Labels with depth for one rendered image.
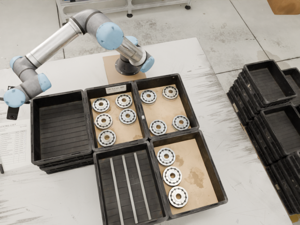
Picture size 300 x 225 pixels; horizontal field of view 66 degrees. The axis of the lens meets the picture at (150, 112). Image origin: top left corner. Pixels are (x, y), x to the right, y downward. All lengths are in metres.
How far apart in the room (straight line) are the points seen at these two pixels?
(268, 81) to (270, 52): 1.08
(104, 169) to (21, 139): 0.60
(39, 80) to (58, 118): 0.43
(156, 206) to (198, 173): 0.29
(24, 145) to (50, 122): 0.24
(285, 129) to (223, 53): 1.27
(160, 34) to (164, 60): 1.27
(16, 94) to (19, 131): 0.63
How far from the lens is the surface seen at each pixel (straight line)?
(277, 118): 2.28
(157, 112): 1.43
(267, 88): 2.26
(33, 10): 3.60
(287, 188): 2.17
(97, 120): 1.38
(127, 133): 1.36
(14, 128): 1.69
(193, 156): 1.36
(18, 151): 1.62
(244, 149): 1.63
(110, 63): 1.70
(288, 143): 2.21
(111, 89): 1.44
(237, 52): 3.14
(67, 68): 1.85
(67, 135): 1.41
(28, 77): 1.12
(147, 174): 1.29
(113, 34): 1.09
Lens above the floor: 2.08
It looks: 61 degrees down
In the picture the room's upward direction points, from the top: 7 degrees clockwise
